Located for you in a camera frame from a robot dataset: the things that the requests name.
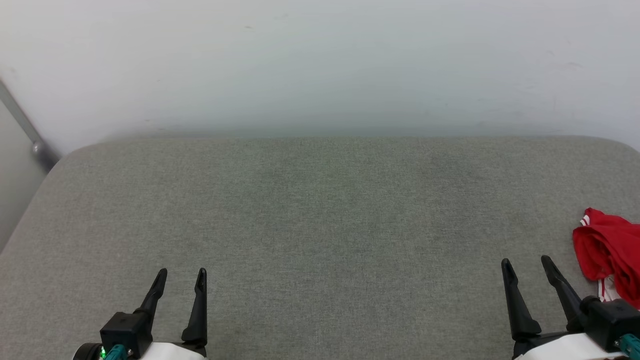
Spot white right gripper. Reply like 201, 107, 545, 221
501, 255, 626, 360

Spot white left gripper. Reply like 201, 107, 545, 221
135, 268, 208, 360

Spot red basketball jersey white sleeves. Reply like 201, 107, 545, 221
572, 207, 640, 311

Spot grey fabric sofa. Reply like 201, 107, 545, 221
0, 135, 640, 360

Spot grey metal pole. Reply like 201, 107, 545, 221
0, 80, 61, 173

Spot teal right camera connector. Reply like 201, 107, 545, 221
617, 334, 640, 359

